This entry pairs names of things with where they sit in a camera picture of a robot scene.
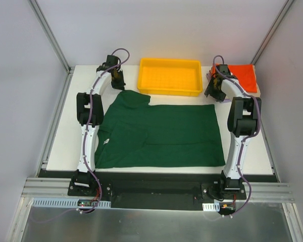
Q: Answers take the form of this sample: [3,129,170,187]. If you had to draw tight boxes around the green t-shirt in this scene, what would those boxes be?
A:
[94,90,225,169]

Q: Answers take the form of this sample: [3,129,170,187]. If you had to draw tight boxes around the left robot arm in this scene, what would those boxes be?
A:
[72,64,125,196]

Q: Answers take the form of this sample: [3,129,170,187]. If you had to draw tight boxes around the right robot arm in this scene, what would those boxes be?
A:
[205,74,261,199]

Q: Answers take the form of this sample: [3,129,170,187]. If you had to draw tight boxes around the yellow plastic tray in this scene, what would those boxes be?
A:
[137,58,203,97]

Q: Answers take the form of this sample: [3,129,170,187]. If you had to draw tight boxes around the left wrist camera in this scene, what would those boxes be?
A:
[105,54,121,68]

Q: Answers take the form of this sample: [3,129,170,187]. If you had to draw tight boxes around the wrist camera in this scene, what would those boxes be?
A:
[215,64,231,79]
[105,54,121,68]

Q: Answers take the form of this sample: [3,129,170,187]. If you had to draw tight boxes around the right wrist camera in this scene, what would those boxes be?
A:
[215,64,231,79]

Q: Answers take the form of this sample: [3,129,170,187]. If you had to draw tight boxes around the left aluminium frame post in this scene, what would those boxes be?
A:
[27,0,72,74]

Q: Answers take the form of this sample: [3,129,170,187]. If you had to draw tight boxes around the aluminium frame post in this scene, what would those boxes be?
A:
[250,0,296,65]
[27,0,72,74]

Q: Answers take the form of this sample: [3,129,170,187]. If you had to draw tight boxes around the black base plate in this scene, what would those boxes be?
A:
[68,171,246,211]

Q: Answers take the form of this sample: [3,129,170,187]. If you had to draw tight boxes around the right aluminium frame post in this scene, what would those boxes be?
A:
[250,0,296,65]

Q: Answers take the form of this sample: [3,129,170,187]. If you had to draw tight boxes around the right white cable duct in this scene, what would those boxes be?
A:
[202,202,220,212]

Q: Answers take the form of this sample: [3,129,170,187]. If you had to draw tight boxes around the white cable duct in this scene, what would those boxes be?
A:
[202,202,220,212]
[32,198,111,209]

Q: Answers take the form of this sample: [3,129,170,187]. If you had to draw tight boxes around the front aluminium rail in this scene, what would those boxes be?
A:
[22,177,295,203]

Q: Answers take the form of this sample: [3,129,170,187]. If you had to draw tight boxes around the left white cable duct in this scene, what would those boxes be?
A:
[32,198,111,209]

